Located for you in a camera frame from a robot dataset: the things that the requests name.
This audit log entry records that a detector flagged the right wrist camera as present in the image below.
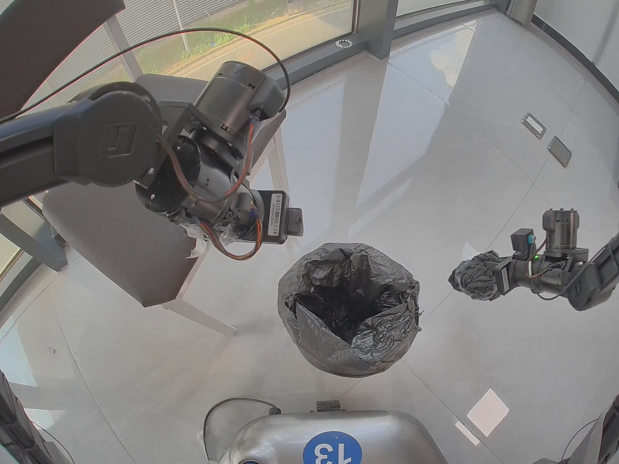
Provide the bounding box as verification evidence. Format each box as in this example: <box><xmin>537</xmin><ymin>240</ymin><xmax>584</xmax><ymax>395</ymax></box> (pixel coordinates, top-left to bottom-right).
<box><xmin>511</xmin><ymin>228</ymin><xmax>537</xmax><ymax>261</ymax></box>

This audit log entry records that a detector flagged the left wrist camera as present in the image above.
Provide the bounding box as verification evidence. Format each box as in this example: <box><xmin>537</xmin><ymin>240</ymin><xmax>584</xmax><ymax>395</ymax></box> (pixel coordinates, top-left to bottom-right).
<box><xmin>251</xmin><ymin>188</ymin><xmax>306</xmax><ymax>246</ymax></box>

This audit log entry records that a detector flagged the grey chair with white legs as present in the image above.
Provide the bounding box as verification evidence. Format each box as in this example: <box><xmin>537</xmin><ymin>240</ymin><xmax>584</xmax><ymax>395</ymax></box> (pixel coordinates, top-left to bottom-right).
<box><xmin>0</xmin><ymin>0</ymin><xmax>291</xmax><ymax>335</ymax></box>

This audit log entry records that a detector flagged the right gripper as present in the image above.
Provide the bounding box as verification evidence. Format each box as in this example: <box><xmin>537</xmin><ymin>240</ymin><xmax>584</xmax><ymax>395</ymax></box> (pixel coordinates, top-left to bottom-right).
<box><xmin>493</xmin><ymin>257</ymin><xmax>535</xmax><ymax>298</ymax></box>

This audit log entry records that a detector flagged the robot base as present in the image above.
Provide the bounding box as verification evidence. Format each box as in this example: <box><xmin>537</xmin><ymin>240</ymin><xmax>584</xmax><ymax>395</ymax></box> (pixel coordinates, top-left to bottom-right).
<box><xmin>197</xmin><ymin>398</ymin><xmax>451</xmax><ymax>464</ymax></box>

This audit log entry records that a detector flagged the black plastic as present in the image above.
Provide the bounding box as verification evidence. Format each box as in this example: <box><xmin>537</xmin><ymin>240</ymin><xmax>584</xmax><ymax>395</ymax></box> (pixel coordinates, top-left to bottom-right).
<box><xmin>448</xmin><ymin>251</ymin><xmax>505</xmax><ymax>302</ymax></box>

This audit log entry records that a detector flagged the black cable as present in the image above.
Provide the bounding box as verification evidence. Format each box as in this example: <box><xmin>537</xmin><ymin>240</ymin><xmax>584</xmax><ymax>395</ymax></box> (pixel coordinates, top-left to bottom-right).
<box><xmin>202</xmin><ymin>396</ymin><xmax>282</xmax><ymax>461</ymax></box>
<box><xmin>0</xmin><ymin>27</ymin><xmax>291</xmax><ymax>125</ymax></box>

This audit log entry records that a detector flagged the black plastic bag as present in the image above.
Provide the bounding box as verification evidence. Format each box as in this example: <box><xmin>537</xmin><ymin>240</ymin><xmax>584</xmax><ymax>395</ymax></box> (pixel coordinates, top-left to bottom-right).
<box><xmin>277</xmin><ymin>242</ymin><xmax>423</xmax><ymax>379</ymax></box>

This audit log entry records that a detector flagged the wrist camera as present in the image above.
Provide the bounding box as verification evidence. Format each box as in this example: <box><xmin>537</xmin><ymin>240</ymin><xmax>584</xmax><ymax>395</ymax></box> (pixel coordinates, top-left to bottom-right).
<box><xmin>511</xmin><ymin>228</ymin><xmax>537</xmax><ymax>261</ymax></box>
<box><xmin>251</xmin><ymin>188</ymin><xmax>306</xmax><ymax>246</ymax></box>

